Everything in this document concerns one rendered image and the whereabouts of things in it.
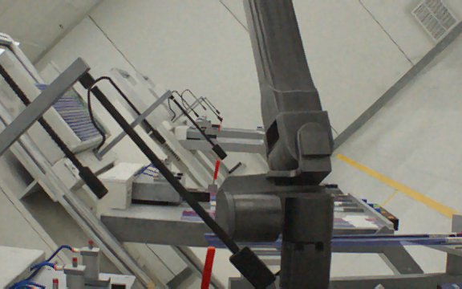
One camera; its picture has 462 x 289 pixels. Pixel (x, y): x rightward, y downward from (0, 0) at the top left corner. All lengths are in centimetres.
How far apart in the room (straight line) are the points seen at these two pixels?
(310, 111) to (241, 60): 759
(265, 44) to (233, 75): 754
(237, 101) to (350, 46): 140
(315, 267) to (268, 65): 24
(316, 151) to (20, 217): 117
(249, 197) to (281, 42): 20
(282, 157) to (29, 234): 113
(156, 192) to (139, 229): 32
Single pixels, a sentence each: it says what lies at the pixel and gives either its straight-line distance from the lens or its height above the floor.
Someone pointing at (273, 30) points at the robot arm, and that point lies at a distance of 91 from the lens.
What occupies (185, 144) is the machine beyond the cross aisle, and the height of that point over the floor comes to 117.
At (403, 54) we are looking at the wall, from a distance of 869.
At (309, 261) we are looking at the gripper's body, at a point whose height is 104.
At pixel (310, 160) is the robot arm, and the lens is 82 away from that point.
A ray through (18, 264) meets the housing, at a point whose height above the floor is 125.
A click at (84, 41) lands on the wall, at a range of 860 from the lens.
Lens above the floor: 123
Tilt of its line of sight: 3 degrees down
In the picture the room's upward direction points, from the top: 41 degrees counter-clockwise
